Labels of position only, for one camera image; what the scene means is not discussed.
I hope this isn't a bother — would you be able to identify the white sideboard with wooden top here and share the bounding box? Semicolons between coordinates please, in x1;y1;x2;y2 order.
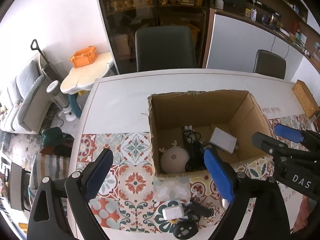
202;7;320;80

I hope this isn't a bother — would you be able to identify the narrow dark dining chair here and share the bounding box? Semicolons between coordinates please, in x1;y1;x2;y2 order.
252;49;287;80

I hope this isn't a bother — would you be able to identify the white power adapter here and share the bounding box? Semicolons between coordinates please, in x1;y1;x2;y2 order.
209;127;239;153

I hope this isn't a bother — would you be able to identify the striped cushion chair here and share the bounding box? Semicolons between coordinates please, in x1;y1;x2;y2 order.
27;152;72;213

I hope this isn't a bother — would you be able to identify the white cube charger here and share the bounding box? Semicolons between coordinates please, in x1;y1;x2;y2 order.
162;206;185;220

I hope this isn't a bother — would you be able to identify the wide dark dining chair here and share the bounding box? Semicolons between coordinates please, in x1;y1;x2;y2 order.
135;26;197;72

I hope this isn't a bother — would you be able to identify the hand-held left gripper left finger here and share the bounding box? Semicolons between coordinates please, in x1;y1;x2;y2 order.
26;148;114;240

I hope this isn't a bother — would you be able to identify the grey sofa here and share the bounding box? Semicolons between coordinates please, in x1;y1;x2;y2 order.
0;60;54;133

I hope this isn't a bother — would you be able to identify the black cable bundle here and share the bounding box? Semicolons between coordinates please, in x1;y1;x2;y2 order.
182;130;208;172

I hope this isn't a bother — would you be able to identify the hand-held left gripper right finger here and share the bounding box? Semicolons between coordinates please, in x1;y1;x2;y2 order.
204;146;292;240

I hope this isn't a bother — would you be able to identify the dark low table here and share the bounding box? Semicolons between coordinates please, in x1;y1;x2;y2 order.
0;155;32;210

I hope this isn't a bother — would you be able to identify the black power adapter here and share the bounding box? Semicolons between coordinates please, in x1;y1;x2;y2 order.
184;202;215;222

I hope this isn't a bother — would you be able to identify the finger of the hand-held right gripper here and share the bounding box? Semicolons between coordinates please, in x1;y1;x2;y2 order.
274;124;320;152
251;131;310;160

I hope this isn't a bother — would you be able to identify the black round plug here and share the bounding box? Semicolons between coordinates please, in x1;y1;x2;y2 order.
173;221;198;239

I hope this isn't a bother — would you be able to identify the patterned tile table runner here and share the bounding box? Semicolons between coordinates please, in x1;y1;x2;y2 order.
75;114;320;234

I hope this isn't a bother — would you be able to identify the person's right forearm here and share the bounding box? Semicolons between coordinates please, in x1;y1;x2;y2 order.
292;195;317;233

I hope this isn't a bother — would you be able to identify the brown cardboard box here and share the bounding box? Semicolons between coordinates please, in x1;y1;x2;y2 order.
147;89;273;179

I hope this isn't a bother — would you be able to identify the round white night light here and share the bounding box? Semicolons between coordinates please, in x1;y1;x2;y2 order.
159;141;190;173

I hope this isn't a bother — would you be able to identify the patterned floor rug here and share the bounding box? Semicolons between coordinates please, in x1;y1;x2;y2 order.
0;130;45;160

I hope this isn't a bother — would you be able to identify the orange plastic crate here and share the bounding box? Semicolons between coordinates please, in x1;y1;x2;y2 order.
69;45;98;68

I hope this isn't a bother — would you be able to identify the upright vacuum cleaner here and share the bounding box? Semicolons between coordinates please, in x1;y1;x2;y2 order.
31;39;63;85

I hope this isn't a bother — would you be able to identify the cream flower-shaped small table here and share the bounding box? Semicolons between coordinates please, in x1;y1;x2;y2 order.
60;52;118;118

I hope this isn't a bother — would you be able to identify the dark glass door cabinet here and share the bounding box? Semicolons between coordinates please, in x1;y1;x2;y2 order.
94;0;212;74

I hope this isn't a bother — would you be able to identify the white tower fan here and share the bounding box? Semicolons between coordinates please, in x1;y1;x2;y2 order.
46;80;77;122

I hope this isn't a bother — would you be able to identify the woven tissue box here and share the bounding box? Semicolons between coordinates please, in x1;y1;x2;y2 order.
292;79;320;119

